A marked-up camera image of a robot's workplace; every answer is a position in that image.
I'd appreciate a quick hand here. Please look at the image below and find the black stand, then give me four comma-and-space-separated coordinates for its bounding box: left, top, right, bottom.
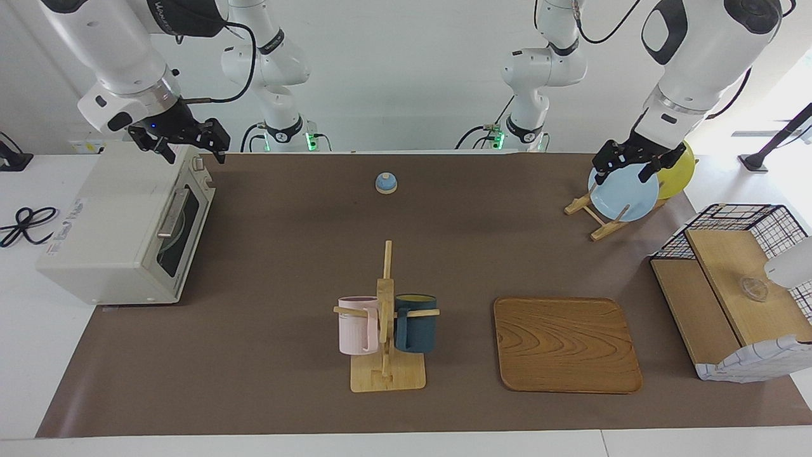
738, 102, 812, 173

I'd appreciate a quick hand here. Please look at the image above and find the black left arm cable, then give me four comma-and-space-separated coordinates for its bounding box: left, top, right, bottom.
571, 0, 797, 121

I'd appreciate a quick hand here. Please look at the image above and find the yellow plate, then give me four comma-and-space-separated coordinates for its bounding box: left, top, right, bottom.
657, 141, 697, 201

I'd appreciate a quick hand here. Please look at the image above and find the wooden plate rack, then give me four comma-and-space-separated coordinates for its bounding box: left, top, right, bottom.
565, 190, 667, 242

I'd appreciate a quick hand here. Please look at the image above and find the pink mug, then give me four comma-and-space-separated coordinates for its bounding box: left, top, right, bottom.
337, 296, 381, 356

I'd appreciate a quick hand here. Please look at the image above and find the wooden mug tree stand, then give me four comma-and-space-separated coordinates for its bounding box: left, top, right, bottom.
334, 240, 440, 393

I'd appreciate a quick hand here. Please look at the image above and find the black clamp mount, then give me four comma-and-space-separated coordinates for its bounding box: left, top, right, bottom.
0, 131, 34, 172

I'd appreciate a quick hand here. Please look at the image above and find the wooden step shelf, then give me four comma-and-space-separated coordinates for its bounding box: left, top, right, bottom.
652, 228, 812, 366

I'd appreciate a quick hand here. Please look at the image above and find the dark blue mug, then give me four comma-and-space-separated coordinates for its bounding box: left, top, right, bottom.
393, 294, 438, 354

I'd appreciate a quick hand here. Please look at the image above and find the black arm base cable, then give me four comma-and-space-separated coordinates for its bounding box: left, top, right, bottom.
454, 95, 516, 150

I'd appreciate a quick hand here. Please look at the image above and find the wooden tray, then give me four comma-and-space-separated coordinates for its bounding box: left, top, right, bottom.
494, 297, 643, 394

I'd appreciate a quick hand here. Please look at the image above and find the white cylinder object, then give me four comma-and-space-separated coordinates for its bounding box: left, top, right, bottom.
764, 236, 812, 289

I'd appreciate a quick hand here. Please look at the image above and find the coiled black cable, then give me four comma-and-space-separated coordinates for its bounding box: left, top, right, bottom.
0, 206, 59, 248

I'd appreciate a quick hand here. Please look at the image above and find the white box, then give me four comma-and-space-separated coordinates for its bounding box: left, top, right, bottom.
68, 123, 132, 155

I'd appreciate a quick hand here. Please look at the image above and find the brown table mat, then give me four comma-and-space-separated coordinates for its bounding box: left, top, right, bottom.
36, 152, 812, 439

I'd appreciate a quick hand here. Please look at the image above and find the black wire basket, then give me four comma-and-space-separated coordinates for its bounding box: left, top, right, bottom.
652, 203, 812, 318

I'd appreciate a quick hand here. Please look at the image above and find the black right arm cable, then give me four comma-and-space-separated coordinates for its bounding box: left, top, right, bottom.
171, 21, 258, 105

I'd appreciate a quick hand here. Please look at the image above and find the light blue plate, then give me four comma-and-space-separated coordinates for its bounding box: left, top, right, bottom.
588, 164, 660, 223

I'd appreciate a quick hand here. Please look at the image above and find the white toaster oven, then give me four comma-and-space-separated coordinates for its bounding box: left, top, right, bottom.
36, 141, 216, 305

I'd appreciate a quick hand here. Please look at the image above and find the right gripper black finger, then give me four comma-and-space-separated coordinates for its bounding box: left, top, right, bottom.
202, 118, 231, 164
151, 136, 180, 164

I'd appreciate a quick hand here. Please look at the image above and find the wooden shelf box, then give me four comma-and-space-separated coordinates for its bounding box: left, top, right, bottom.
695, 334, 812, 383

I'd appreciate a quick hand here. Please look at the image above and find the clear glass dish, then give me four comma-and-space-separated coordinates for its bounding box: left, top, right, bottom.
739, 275, 770, 302

